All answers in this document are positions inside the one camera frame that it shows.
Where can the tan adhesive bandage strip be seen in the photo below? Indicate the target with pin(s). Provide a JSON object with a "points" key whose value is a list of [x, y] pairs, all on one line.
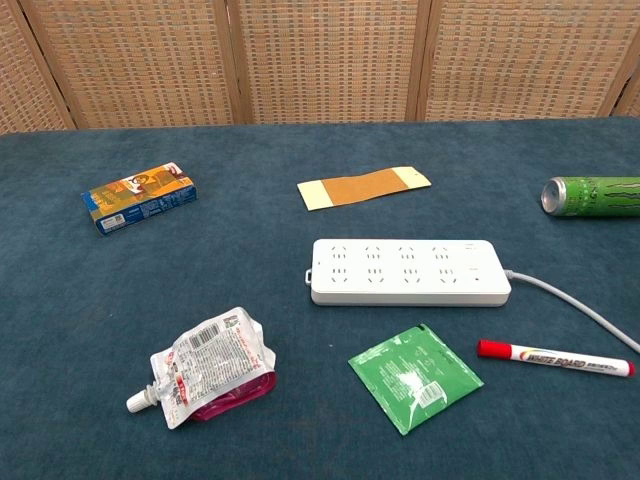
{"points": [[362, 187]]}

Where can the white power strip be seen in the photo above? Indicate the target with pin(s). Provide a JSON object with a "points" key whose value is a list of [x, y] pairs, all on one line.
{"points": [[410, 280]]}

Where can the white spouted drink pouch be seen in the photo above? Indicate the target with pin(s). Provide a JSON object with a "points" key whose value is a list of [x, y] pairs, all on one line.
{"points": [[210, 365]]}

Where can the green foil sachet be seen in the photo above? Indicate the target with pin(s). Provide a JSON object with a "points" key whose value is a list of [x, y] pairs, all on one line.
{"points": [[415, 377]]}

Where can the woven rattan folding screen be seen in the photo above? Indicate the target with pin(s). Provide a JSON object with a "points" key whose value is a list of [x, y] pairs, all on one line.
{"points": [[320, 60]]}

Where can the blue and orange carton box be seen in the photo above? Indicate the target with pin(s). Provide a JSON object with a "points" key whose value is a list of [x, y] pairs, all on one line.
{"points": [[142, 197]]}

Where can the teal table cloth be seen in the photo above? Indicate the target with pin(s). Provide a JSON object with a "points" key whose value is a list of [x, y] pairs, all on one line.
{"points": [[100, 310]]}

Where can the red whiteboard marker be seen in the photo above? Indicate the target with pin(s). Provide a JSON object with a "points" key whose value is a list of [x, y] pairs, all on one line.
{"points": [[555, 357]]}

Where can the green energy drink can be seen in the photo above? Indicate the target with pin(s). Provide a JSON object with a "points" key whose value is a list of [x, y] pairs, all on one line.
{"points": [[595, 196]]}

